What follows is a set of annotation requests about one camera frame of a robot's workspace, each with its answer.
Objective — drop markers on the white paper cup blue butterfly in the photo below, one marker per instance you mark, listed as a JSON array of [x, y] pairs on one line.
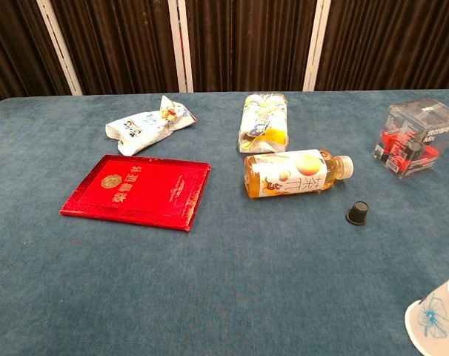
[[437, 322]]

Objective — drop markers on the orange tea drink bottle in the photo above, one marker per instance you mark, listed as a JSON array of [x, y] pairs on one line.
[[287, 174]]

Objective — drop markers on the small black cap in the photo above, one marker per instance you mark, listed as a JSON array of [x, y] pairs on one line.
[[358, 213]]

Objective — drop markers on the white yellow tissue pack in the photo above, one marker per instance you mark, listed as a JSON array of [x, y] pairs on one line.
[[263, 124]]

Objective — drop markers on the red certificate folder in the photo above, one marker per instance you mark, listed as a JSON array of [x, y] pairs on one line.
[[143, 191]]

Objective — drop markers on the crumpled white snack bag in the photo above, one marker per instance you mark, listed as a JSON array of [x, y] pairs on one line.
[[146, 128]]

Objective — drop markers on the blue table cloth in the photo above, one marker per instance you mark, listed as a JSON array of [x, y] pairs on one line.
[[209, 278]]

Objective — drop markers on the clear plastic box red toy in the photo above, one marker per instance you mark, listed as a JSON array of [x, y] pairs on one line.
[[413, 141]]

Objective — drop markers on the white screen frame post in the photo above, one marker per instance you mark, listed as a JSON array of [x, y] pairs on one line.
[[181, 44], [59, 44], [316, 44]]

